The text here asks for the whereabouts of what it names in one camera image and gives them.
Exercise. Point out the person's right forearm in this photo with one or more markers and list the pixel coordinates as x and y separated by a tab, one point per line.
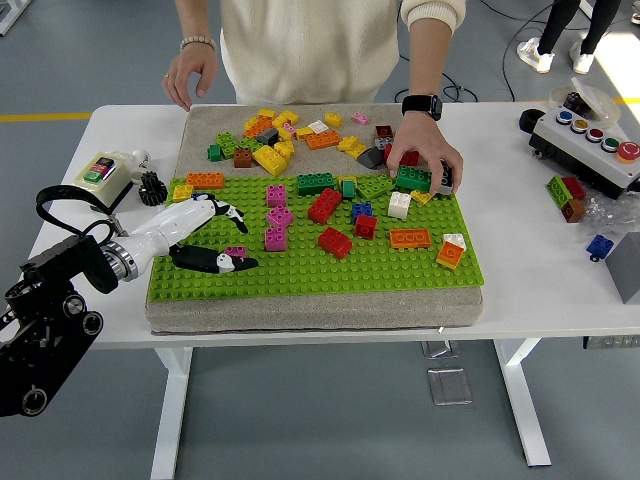
197	17

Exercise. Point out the large clear plastic box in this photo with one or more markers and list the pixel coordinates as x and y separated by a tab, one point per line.
450	387

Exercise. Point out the person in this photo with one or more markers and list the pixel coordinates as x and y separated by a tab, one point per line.
310	45
550	25

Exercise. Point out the large yellow sloped brick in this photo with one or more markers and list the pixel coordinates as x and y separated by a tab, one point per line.
270	159

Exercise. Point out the lime green 2x4 brick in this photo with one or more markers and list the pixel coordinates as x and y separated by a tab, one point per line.
229	144

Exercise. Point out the red 2x2 brick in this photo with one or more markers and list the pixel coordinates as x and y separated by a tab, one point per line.
366	226

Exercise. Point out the black smartwatch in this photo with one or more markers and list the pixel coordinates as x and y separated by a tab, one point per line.
422	106

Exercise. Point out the person's left hand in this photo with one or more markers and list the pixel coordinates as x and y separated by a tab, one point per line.
425	140

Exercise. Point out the grey-brown mat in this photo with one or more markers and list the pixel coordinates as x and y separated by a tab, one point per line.
310	310

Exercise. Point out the black tape roll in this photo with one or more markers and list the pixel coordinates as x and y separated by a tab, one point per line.
525	122

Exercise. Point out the magenta 2x2 brick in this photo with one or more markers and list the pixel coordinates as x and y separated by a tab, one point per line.
275	240
236	250
276	196
280	216

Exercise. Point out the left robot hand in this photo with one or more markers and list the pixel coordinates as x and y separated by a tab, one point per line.
170	225

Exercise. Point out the white sloped brick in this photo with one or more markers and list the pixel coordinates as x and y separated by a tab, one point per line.
457	239

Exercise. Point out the dark green 2x4 brick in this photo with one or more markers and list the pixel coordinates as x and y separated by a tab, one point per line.
316	185
412	179

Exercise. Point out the dark grey sloped brick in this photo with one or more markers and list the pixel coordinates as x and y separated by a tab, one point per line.
371	157

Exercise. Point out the brown 2x2 brick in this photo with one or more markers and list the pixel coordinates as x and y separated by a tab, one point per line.
243	159
384	131

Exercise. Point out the person's left forearm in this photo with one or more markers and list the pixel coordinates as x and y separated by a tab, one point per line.
427	60

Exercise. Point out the cream switch box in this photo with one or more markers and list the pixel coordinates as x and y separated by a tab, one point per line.
102	172

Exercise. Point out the table control panel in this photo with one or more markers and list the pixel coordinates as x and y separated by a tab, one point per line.
612	342

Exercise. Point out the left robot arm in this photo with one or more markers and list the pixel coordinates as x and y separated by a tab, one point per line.
30	350

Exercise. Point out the clear round container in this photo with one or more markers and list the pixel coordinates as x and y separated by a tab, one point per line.
602	102

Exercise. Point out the white shoe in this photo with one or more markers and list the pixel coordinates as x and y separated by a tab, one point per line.
537	57
582	62

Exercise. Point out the white table leg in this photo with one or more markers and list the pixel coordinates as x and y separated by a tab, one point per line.
172	410
520	400

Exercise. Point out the white bulb-shaped part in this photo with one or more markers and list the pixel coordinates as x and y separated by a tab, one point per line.
141	161

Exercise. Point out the clear plastic bag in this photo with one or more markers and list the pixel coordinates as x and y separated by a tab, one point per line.
607	215

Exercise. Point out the small clear plastic box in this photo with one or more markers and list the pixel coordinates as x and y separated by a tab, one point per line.
437	349

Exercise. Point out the grey box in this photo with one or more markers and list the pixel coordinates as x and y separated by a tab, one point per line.
627	270

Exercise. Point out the white button control box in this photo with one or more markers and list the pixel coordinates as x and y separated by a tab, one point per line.
575	150

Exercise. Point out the grey brick with black holes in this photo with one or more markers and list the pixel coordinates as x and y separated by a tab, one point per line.
446	189

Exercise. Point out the small pink brick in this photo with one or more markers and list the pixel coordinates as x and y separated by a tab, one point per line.
360	118
289	128

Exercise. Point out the red 2x4 brick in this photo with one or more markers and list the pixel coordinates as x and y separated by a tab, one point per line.
411	161
325	206

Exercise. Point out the small dark green brick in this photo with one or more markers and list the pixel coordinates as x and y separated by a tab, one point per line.
215	153

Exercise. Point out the person's right hand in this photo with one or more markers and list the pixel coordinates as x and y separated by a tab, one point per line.
192	67

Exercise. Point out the lime green flat plate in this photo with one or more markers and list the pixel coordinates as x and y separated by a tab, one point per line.
372	189

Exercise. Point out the black gear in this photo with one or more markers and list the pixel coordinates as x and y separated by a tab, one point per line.
151	189

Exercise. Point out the orange sloped brick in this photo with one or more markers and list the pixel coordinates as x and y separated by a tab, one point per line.
449	255

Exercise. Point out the small white brick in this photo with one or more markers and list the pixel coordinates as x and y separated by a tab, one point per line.
317	127

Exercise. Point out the blue 2x2 brick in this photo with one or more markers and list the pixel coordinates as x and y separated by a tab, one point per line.
362	209
200	195

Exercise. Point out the yellow 2x2 brick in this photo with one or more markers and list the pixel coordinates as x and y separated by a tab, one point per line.
182	192
333	119
421	198

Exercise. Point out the grey flat plate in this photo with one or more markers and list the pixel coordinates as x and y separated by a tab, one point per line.
384	142

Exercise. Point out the small black device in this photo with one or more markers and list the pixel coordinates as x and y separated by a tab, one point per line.
574	102

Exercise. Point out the red sloped brick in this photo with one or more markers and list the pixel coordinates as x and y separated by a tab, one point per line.
335	242

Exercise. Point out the green baseplate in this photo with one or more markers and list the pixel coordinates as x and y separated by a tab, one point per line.
325	270

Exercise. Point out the white 2x2 brick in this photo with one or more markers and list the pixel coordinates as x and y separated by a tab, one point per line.
399	205

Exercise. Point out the small yellow brick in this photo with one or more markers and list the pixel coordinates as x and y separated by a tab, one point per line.
303	133

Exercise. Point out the white furniture frame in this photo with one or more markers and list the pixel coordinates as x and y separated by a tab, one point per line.
11	14

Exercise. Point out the yellow 2x3 brick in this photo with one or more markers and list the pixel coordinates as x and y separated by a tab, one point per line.
286	118

